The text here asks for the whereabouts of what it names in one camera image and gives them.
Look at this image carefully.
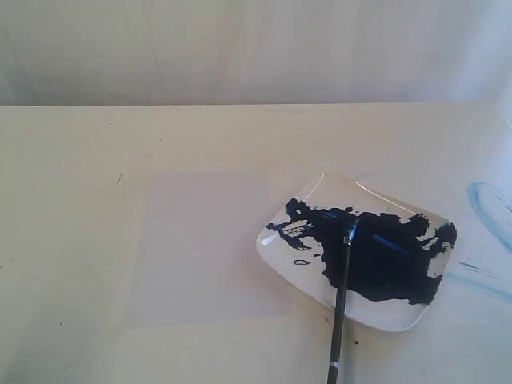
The black paintbrush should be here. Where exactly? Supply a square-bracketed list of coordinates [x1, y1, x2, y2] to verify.
[326, 218, 359, 384]

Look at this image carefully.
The white sheet of paper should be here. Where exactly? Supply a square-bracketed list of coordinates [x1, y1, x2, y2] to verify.
[126, 171, 290, 328]

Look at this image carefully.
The white square paint plate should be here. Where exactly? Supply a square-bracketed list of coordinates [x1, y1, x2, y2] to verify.
[257, 174, 457, 332]

